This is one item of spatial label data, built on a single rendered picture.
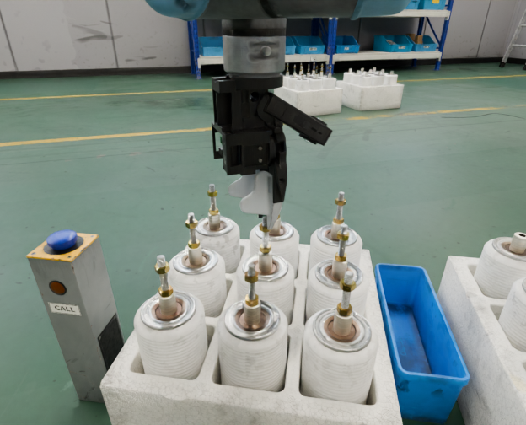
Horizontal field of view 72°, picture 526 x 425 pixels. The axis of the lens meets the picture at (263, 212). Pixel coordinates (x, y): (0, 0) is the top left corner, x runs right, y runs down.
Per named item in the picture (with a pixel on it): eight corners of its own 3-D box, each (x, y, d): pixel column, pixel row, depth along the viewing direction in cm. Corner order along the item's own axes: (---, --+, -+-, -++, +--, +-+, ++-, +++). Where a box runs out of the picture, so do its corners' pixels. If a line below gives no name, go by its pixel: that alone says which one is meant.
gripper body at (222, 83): (213, 162, 52) (207, 72, 46) (268, 155, 54) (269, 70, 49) (228, 181, 45) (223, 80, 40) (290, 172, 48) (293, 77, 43)
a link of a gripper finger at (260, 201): (238, 234, 52) (233, 171, 49) (276, 227, 54) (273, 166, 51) (245, 242, 49) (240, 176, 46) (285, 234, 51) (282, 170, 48)
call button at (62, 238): (68, 255, 51) (65, 244, 50) (43, 253, 52) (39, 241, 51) (85, 241, 55) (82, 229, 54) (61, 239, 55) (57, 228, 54)
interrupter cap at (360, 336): (353, 306, 51) (354, 303, 51) (383, 347, 45) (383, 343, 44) (303, 316, 49) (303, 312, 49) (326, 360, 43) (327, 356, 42)
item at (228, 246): (219, 278, 85) (214, 211, 77) (250, 295, 80) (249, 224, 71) (188, 300, 78) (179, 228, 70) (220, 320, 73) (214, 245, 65)
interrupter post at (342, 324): (345, 323, 48) (348, 303, 47) (354, 336, 46) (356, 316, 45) (329, 326, 48) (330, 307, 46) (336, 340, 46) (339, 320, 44)
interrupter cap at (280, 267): (271, 290, 54) (271, 286, 54) (233, 272, 58) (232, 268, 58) (297, 266, 60) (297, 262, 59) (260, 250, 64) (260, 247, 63)
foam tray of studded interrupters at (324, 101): (340, 113, 278) (343, 88, 269) (296, 117, 264) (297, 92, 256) (314, 104, 309) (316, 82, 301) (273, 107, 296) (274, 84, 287)
